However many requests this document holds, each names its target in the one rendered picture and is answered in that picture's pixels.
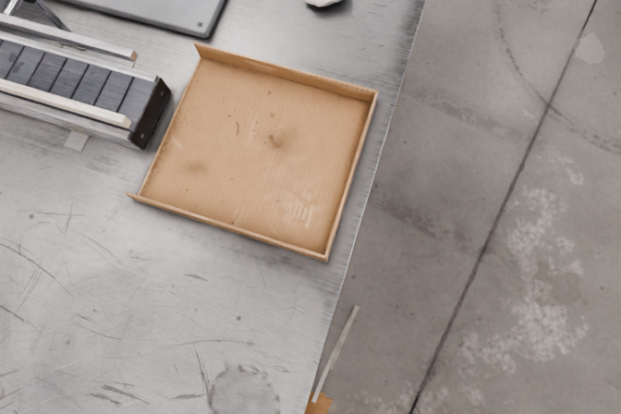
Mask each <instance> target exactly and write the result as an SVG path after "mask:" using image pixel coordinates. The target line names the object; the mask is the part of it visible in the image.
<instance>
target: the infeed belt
mask: <svg viewBox="0 0 621 414"><path fill-rule="evenodd" d="M0 79H5V80H8V81H11V82H15V83H17V84H20V85H24V86H27V87H31V88H33V89H36V90H40V91H45V92H49V93H51V94H55V95H58V96H61V97H65V98H68V99H70V100H74V101H77V102H80V103H84V104H89V105H92V106H95V107H99V108H102V109H104V110H108V111H111V112H114V113H118V114H120V115H124V116H126V117H127V118H128V119H129V120H130V121H131V124H130V126H129V128H123V127H120V126H118V125H114V124H111V123H108V122H104V121H102V120H99V119H95V118H92V117H89V116H84V115H81V114H78V113H74V112H71V111H68V110H65V109H62V108H59V107H55V106H52V105H50V104H46V103H41V102H37V101H34V100H32V99H28V98H25V97H22V96H18V95H16V94H13V93H9V92H6V91H1V90H0V92H1V93H4V94H7V95H11V96H14V97H17V98H19V99H23V100H26V101H29V102H33V103H36V104H41V105H44V106H47V107H51V108H54V109H56V110H60V111H63V112H66V113H69V114H72V115H75V116H81V117H84V118H87V119H90V120H93V121H96V122H100V123H103V124H106V125H109V126H112V127H115V128H121V129H124V130H126V131H130V132H135V131H136V129H137V127H138V124H139V122H140V120H141V118H142V116H143V114H144V112H145V110H146V107H147V105H148V103H149V101H150V100H151V98H152V95H153V93H154V90H155V88H156V86H157V83H156V82H152V81H149V80H146V79H140V78H137V77H135V78H134V77H133V76H130V75H127V74H124V73H120V72H117V71H114V70H111V69H107V68H104V67H97V66H95V65H90V64H88V63H84V62H81V61H78V60H75V59H71V58H67V57H64V56H62V55H56V54H52V53H48V52H45V51H42V50H39V49H35V48H32V47H29V46H25V45H22V44H19V43H13V42H10V41H7V40H3V39H0Z"/></svg>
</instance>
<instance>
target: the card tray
mask: <svg viewBox="0 0 621 414"><path fill-rule="evenodd" d="M193 44H194V46H195V48H196V50H197V52H198V53H199V55H200V58H199V60H198V63H197V65H196V66H195V68H194V70H193V73H192V75H191V77H190V79H189V83H188V85H187V87H186V89H185V91H184V93H183V95H182V97H181V99H180V102H179V104H178V106H177V109H176V111H175V113H174V115H173V117H172V120H171V122H170V124H169V126H168V129H167V131H166V133H165V134H164V138H163V140H162V142H161V144H160V146H159V149H158V151H157V153H156V154H155V157H154V159H153V161H152V164H151V167H150V169H149V171H148V173H147V176H146V177H145V179H144V181H143V183H142V186H141V188H140V191H139V193H138V195H136V194H132V193H129V192H126V191H125V193H124V194H126V195H128V196H129V197H130V198H132V199H134V200H136V201H140V202H143V203H147V204H150V205H152V206H155V207H158V208H161V209H164V210H167V211H169V212H172V213H177V214H181V215H184V216H187V217H189V218H192V219H195V220H198V221H201V222H204V223H206V224H209V225H215V226H218V227H221V228H223V229H226V230H229V231H232V232H235V233H238V234H240V235H243V236H246V237H252V238H255V239H258V240H260V241H263V242H266V243H269V244H272V245H275V246H277V247H280V248H284V249H287V250H292V251H295V252H297V253H300V254H303V255H306V256H309V257H312V258H314V259H318V260H321V261H324V262H327V259H328V256H329V253H330V250H331V247H332V244H333V241H334V238H335V232H336V229H337V227H338V224H339V220H340V217H341V214H342V212H343V209H344V205H345V202H346V199H347V194H348V191H349V188H350V185H351V181H352V178H353V176H354V173H355V170H356V166H357V163H358V160H359V155H360V152H361V149H362V146H363V142H364V140H365V137H366V134H367V131H368V127H369V124H370V122H371V116H372V113H373V110H374V107H375V104H376V100H377V96H378V92H379V91H377V90H373V89H370V88H366V87H362V86H359V85H356V84H352V83H348V82H344V81H342V80H338V79H331V78H328V77H325V76H321V75H317V74H314V73H310V72H307V71H303V70H300V69H296V68H293V67H287V66H283V65H279V64H276V63H273V62H269V61H265V60H261V59H259V58H255V57H251V56H247V55H242V54H238V53H234V52H231V51H227V50H224V49H220V48H217V47H213V46H210V45H206V44H202V43H196V42H194V43H193Z"/></svg>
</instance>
